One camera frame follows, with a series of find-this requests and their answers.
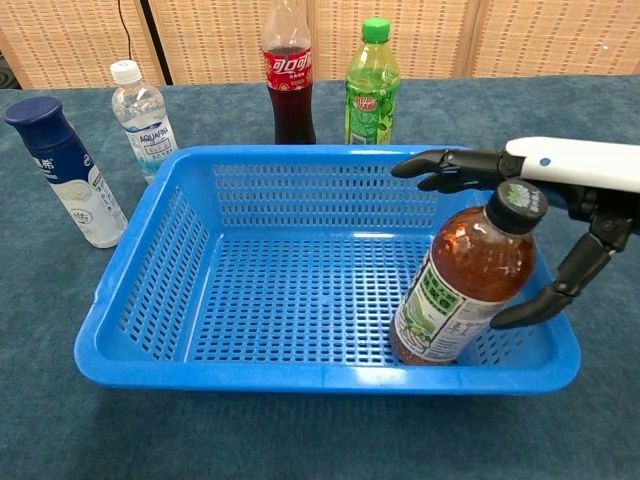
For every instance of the blue plastic basket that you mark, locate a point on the blue plastic basket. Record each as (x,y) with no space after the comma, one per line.
(300,375)

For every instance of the clear water bottle white cap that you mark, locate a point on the clear water bottle white cap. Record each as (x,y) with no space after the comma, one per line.
(142,120)

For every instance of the teal tablecloth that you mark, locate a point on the teal tablecloth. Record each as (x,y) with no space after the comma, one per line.
(300,440)

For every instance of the brown tea bottle black cap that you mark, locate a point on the brown tea bottle black cap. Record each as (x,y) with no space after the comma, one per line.
(475,260)

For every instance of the navy white drink bottle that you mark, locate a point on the navy white drink bottle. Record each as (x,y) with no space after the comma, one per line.
(55,150)

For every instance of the green tea bottle green cap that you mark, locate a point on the green tea bottle green cap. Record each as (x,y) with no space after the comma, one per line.
(370,100)

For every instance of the cola bottle red cap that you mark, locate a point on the cola bottle red cap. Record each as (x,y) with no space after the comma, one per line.
(290,110)

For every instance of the bamboo folding screen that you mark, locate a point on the bamboo folding screen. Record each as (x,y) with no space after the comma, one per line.
(225,40)

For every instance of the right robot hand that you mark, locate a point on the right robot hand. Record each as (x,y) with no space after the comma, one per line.
(575,165)

